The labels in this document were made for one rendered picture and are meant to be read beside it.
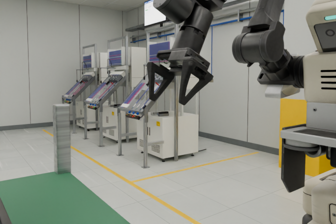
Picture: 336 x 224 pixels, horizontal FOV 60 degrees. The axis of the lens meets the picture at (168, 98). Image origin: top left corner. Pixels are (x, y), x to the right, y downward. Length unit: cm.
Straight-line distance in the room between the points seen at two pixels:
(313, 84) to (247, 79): 423
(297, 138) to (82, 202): 45
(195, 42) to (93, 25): 744
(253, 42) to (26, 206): 58
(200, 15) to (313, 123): 37
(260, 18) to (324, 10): 15
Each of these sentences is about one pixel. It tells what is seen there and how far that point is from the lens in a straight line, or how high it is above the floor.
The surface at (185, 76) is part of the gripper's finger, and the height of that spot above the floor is 116.
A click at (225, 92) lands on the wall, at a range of 531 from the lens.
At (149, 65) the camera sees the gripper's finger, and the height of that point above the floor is 118.
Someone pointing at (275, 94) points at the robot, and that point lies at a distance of 83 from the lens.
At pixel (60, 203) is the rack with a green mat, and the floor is 95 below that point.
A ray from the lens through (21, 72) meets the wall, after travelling 741.
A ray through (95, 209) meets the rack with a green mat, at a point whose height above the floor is 95.
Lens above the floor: 116
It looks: 4 degrees down
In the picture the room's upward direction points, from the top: straight up
